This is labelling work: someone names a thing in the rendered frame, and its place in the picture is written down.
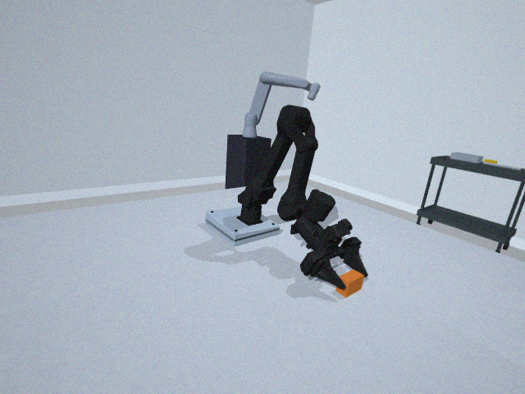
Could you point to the orange block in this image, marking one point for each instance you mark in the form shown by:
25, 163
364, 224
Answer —
353, 281

